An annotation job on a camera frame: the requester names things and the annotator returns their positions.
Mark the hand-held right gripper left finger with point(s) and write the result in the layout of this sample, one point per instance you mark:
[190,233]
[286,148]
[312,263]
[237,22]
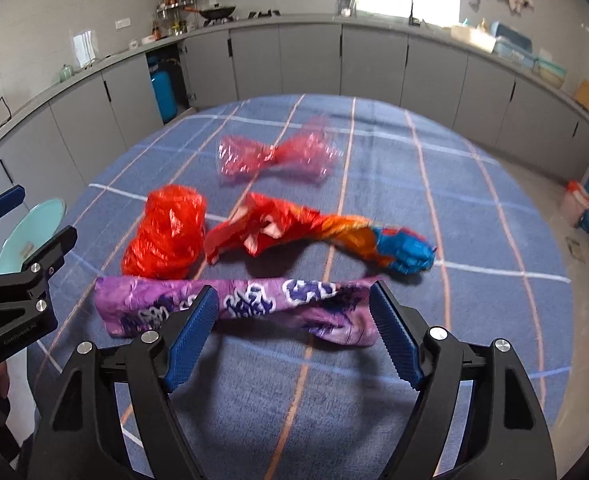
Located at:
[194,337]

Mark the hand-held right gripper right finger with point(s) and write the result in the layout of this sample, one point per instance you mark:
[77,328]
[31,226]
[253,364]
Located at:
[394,340]

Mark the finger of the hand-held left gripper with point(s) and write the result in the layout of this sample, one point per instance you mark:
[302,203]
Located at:
[4,205]
[39,265]

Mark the teal plate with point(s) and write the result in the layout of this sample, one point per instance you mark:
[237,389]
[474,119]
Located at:
[24,230]

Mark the purple plastic bag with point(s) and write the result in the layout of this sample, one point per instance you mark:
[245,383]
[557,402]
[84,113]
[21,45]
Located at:
[284,305]

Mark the red trash bin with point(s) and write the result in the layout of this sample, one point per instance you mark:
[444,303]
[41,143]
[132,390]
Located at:
[574,205]

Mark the crumpled red-orange plastic bag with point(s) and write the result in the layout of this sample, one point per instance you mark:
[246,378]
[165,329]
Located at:
[169,235]

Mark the blue plaid tablecloth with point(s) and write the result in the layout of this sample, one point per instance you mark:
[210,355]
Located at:
[474,260]

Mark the orange and blue plastic bag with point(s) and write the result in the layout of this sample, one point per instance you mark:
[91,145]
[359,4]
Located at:
[344,232]

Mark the green glass jar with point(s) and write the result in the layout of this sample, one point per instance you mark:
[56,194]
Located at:
[66,74]

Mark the translucent pink-red plastic bag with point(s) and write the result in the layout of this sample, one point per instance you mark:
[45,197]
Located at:
[254,157]

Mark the small blue gas cylinder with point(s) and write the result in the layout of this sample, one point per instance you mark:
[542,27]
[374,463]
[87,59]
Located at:
[163,92]

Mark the small cardboard scrap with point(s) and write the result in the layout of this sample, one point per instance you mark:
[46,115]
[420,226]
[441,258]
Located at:
[576,249]

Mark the small white bowl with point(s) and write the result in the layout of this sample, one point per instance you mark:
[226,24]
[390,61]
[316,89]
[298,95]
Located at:
[133,43]

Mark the metal spice rack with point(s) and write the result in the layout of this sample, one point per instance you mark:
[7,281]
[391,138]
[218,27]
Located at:
[174,10]

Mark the black wok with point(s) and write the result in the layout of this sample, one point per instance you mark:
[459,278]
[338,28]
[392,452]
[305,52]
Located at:
[217,12]

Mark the grey kitchen counter cabinets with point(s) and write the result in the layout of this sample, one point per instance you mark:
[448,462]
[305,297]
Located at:
[314,60]

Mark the stacked green basins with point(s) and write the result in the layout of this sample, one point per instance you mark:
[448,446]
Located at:
[549,70]

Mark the white plastic basin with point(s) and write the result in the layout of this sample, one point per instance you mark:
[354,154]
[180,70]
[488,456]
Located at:
[471,37]

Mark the gas stove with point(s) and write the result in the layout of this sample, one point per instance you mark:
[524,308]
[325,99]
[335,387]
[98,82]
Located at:
[259,16]

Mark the light blue dish box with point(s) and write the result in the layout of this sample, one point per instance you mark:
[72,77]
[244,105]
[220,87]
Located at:
[511,45]

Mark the kitchen faucet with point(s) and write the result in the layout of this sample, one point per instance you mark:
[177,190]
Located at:
[413,12]

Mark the hanging beige gloves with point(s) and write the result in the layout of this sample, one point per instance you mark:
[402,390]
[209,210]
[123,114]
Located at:
[519,2]

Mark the white wall outlet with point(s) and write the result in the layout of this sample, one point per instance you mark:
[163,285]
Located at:
[123,22]

